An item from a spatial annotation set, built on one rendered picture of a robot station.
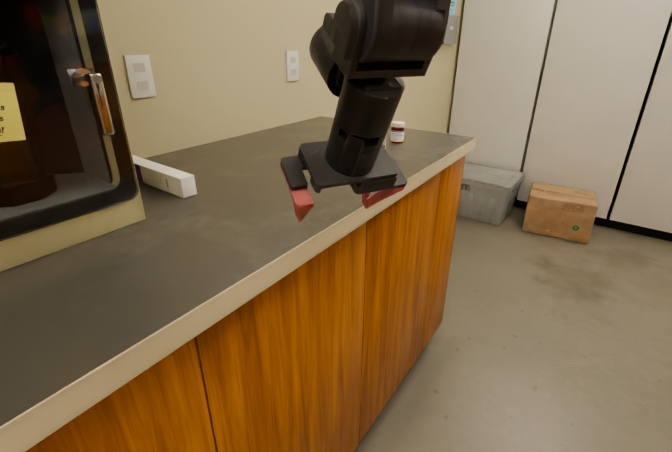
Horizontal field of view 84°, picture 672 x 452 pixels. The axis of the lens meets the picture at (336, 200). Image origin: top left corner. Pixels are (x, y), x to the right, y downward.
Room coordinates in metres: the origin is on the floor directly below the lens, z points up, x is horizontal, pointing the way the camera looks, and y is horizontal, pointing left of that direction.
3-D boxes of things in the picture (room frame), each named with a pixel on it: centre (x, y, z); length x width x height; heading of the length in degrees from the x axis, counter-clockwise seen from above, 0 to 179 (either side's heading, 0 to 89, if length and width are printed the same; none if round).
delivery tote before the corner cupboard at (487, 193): (2.73, -1.09, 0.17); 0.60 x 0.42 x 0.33; 52
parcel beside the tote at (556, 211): (2.40, -1.59, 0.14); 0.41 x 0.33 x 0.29; 60
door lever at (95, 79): (0.57, 0.36, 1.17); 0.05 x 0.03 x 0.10; 53
